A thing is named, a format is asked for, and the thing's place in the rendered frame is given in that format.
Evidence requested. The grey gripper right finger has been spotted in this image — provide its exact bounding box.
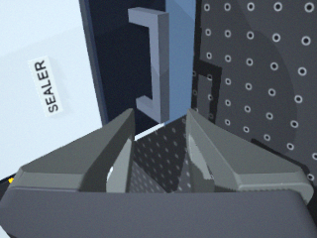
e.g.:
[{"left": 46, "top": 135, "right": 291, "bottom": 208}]
[{"left": 185, "top": 108, "right": 314, "bottom": 205}]

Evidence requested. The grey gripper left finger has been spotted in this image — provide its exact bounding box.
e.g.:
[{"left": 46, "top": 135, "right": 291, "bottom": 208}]
[{"left": 7, "top": 108, "right": 136, "bottom": 192}]

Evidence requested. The dark patterned carpet floor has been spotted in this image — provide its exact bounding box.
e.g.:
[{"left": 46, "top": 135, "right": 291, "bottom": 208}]
[{"left": 130, "top": 0, "right": 317, "bottom": 227}]

